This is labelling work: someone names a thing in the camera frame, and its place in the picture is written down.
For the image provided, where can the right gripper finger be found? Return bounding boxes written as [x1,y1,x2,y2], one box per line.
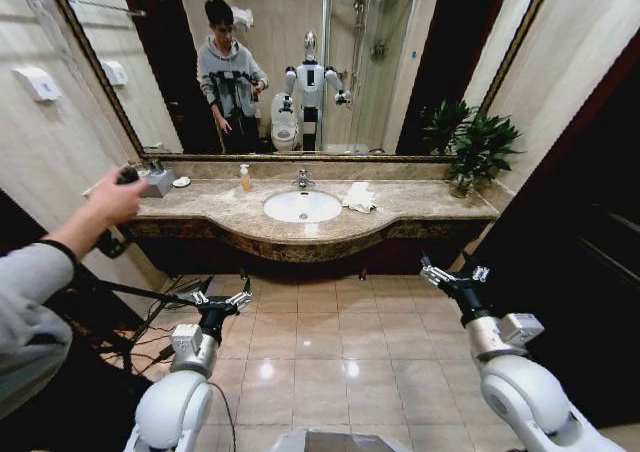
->
[418,253,457,287]
[461,250,492,283]

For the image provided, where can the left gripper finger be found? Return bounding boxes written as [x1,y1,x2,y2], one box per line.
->
[190,277,211,307]
[225,275,254,309]

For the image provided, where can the marble vanity counter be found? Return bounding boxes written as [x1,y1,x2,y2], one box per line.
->
[81,160,517,279]

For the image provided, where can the white folded towel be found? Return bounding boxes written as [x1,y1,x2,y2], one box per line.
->
[341,181,379,215]

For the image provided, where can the white oval sink basin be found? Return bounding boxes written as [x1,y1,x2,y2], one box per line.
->
[262,188,344,224]

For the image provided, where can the black tripod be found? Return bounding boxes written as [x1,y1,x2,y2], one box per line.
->
[69,261,201,378]

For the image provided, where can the glass plant vase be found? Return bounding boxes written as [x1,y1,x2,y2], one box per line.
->
[447,171,477,199]

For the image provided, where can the dark wooden door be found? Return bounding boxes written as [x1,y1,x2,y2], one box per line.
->
[447,31,640,431]

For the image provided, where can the grey tissue box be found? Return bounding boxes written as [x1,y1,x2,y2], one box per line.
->
[133,166,178,200]

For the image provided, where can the green leafy plant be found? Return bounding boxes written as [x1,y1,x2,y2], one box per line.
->
[446,110,525,186]

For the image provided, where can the black floor cables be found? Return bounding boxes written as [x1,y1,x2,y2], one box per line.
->
[112,271,214,376]

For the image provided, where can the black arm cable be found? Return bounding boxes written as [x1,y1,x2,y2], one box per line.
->
[206,381,237,452]

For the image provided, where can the gold-framed wall mirror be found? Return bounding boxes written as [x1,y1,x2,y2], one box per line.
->
[42,0,560,164]

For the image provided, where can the white wall paper dispenser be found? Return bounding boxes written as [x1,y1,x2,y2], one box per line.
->
[10,66,63,104]

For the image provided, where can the chrome towel rail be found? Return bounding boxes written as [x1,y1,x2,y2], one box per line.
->
[0,0,147,19]

